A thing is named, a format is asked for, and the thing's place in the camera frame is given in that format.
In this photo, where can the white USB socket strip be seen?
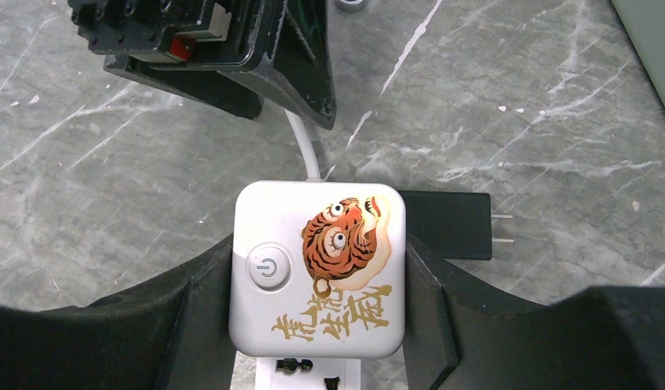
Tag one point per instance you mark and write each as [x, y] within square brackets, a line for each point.
[303, 373]

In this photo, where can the translucent plastic storage box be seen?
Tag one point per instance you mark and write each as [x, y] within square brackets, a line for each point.
[644, 22]

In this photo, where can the black TP-Link power adapter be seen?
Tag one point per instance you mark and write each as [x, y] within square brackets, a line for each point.
[454, 225]

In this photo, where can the silver ratchet wrench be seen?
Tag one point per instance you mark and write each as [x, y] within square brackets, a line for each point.
[351, 6]

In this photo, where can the white tiger cube socket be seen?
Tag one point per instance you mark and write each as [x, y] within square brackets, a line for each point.
[318, 270]

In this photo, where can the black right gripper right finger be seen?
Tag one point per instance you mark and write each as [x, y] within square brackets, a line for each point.
[463, 333]

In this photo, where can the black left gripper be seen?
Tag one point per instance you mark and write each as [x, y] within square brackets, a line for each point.
[279, 48]

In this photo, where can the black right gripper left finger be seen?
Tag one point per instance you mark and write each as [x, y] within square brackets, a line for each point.
[169, 332]

